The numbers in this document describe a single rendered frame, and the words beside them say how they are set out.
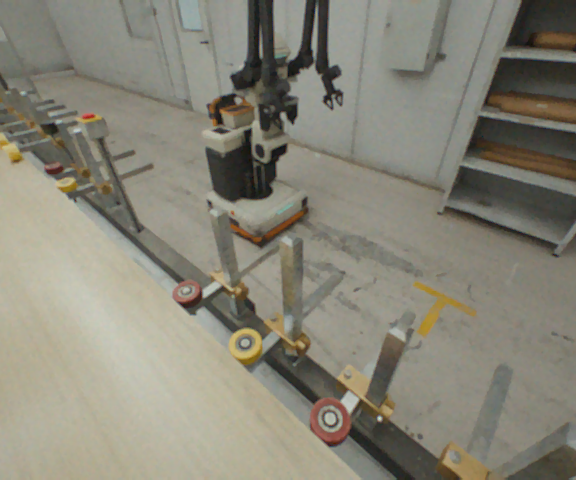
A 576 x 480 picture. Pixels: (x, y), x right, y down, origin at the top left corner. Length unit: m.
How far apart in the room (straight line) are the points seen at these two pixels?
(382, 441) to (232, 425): 0.39
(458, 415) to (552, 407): 0.46
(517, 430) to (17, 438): 1.82
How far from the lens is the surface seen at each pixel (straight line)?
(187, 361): 0.77
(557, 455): 0.61
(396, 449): 0.91
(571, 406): 2.12
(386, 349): 0.60
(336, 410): 0.69
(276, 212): 2.30
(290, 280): 0.65
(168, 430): 0.72
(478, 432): 0.85
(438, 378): 1.87
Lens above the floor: 1.55
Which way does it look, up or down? 39 degrees down
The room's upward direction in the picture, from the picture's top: 2 degrees counter-clockwise
